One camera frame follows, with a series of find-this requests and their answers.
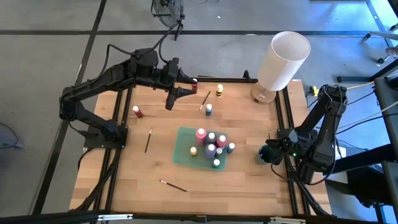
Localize teal plastic tray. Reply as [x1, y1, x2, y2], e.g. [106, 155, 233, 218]
[172, 126, 229, 171]

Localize white printed sign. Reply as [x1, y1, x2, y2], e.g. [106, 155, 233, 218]
[335, 145, 348, 165]

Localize white shade table lamp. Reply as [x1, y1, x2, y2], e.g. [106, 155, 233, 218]
[250, 30, 312, 105]

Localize dark green cup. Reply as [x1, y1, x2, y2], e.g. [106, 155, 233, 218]
[255, 144, 273, 166]

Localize black power cable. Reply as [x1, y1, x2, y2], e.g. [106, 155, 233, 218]
[346, 90, 377, 106]
[335, 112, 398, 147]

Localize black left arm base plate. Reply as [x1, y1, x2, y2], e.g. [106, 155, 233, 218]
[82, 124, 128, 149]

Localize large purple paint bottle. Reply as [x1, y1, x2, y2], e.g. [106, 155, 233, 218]
[205, 142, 218, 160]

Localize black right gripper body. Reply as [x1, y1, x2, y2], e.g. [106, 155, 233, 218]
[273, 129, 307, 166]

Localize black cable with grey plug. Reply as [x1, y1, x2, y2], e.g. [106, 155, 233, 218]
[0, 122, 25, 149]

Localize yellow extension cord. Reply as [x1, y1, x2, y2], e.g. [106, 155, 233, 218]
[309, 70, 398, 97]

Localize person's shoe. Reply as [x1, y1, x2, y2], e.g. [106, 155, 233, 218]
[385, 46, 398, 60]

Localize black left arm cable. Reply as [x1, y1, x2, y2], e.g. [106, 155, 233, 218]
[102, 23, 180, 82]

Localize black camera rail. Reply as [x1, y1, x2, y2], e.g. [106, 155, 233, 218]
[0, 210, 398, 224]

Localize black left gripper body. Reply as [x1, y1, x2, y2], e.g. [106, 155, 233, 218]
[158, 57, 182, 111]

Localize large pink paint bottle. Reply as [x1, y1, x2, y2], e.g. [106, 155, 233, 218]
[195, 127, 208, 146]

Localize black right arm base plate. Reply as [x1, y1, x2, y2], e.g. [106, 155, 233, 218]
[277, 128, 312, 147]

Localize silver rail bracket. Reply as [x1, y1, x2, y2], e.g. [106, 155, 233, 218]
[269, 217, 307, 224]
[98, 213, 134, 222]

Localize beige cable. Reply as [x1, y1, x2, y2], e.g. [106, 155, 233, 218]
[338, 99, 398, 130]

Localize black floor fan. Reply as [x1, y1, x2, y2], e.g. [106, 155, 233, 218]
[150, 0, 186, 42]

